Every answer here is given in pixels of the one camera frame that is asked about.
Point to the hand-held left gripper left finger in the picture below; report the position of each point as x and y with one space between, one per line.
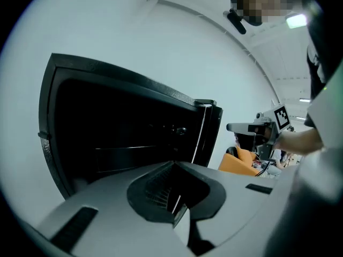
107 213

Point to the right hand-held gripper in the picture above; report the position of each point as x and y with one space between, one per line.
281 116

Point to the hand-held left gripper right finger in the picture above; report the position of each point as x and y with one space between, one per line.
241 205

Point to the person's right forearm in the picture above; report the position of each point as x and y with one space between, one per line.
300 142

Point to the orange sofa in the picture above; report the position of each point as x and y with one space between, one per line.
235 163

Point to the ceiling light panel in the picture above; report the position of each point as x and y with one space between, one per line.
296 20

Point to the person's head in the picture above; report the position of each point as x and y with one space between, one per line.
257 1

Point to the black head-mounted camera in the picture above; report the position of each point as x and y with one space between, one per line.
237 23

